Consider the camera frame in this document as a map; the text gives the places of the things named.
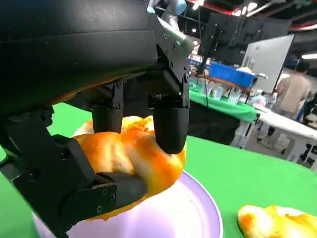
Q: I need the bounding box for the lilac plate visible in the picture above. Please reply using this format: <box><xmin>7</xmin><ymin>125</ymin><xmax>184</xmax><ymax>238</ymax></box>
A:
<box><xmin>32</xmin><ymin>171</ymin><xmax>223</xmax><ymax>238</ymax></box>

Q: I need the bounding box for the blue plastic bin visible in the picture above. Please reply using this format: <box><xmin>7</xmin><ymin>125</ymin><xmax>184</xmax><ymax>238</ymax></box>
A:
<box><xmin>209</xmin><ymin>61</ymin><xmax>258</xmax><ymax>87</ymax></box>

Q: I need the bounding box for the black monitor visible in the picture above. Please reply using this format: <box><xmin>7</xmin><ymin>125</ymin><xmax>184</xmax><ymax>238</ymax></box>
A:
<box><xmin>202</xmin><ymin>12</ymin><xmax>248</xmax><ymax>64</ymax></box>

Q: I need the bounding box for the white board panel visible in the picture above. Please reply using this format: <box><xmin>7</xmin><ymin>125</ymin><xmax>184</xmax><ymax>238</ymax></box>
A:
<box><xmin>241</xmin><ymin>34</ymin><xmax>296</xmax><ymax>94</ymax></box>

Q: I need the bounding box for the white workshop table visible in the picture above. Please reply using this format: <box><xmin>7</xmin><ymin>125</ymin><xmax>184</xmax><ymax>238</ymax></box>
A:
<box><xmin>255</xmin><ymin>109</ymin><xmax>317</xmax><ymax>164</ymax></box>

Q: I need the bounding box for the black backdrop curtain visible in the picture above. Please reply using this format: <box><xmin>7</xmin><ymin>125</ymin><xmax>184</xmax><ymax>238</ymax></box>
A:
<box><xmin>185</xmin><ymin>101</ymin><xmax>241</xmax><ymax>146</ymax></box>

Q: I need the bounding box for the person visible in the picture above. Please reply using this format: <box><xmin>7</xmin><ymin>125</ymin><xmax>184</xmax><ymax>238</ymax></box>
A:
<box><xmin>257</xmin><ymin>60</ymin><xmax>314</xmax><ymax>149</ymax></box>

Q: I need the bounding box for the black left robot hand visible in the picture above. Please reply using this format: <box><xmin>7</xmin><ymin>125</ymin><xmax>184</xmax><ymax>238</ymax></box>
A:
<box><xmin>0</xmin><ymin>0</ymin><xmax>191</xmax><ymax>238</ymax></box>

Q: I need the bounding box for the orange white toy bread roll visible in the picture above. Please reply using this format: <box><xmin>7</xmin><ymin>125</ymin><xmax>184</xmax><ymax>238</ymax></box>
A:
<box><xmin>71</xmin><ymin>115</ymin><xmax>188</xmax><ymax>221</ymax></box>
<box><xmin>237</xmin><ymin>204</ymin><xmax>317</xmax><ymax>238</ymax></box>

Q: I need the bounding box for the green table cloth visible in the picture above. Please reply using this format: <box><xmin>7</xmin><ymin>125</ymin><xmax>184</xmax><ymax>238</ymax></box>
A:
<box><xmin>0</xmin><ymin>103</ymin><xmax>317</xmax><ymax>238</ymax></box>

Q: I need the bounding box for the black hanging cable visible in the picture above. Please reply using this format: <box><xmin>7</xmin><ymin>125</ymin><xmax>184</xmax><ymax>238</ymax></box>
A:
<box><xmin>197</xmin><ymin>0</ymin><xmax>211</xmax><ymax>110</ymax></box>

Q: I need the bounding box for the green covered workshop table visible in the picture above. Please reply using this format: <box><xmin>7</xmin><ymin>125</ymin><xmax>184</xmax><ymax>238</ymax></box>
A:
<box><xmin>188</xmin><ymin>83</ymin><xmax>261</xmax><ymax>123</ymax></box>

